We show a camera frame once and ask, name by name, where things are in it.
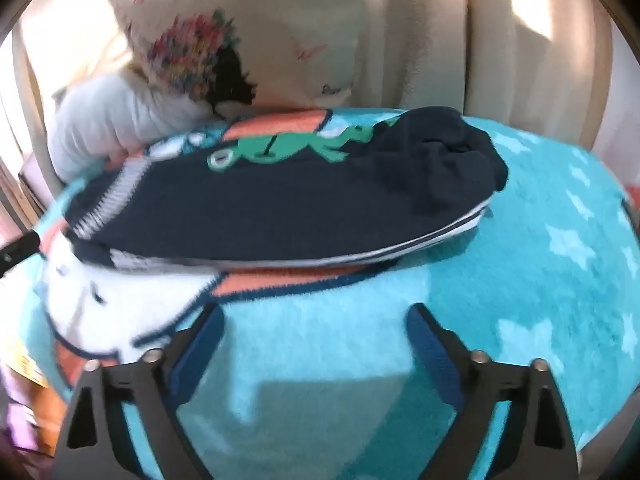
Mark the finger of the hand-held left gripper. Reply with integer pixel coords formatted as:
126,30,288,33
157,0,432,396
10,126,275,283
0,231,41,275

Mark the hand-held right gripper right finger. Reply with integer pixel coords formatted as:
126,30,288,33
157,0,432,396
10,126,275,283
407,303,581,480

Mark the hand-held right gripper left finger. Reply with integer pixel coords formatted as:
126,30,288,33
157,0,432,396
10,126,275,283
55,304,225,480

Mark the navy striped garment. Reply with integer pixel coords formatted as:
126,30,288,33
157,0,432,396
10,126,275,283
64,106,510,272

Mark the teal cartoon printed blanket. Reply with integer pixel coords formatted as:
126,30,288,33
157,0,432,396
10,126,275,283
0,105,638,480

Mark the orange printed bag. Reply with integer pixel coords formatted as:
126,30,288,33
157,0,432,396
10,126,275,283
0,335,71,458

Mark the grey plush pillow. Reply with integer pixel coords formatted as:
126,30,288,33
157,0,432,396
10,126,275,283
47,75,226,183

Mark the beige curtain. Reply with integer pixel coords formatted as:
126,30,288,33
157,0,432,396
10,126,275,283
360,0,617,156

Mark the beige floral print pillow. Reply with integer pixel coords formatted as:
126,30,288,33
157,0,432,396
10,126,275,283
100,0,381,111

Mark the beige curved bed frame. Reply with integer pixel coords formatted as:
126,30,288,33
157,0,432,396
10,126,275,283
9,22,57,173

